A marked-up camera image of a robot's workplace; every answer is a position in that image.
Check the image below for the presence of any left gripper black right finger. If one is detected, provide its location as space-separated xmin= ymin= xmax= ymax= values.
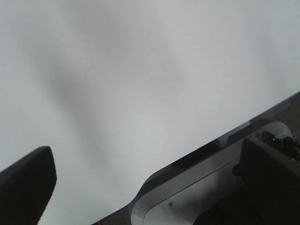
xmin=240 ymin=138 xmax=300 ymax=225

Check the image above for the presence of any black coiled base cable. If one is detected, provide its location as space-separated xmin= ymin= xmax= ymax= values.
xmin=260 ymin=130 xmax=300 ymax=162

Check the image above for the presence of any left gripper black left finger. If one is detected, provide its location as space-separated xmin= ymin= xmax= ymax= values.
xmin=0 ymin=146 xmax=57 ymax=225

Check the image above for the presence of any white robot base platform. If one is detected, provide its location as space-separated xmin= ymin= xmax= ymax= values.
xmin=129 ymin=119 xmax=292 ymax=225

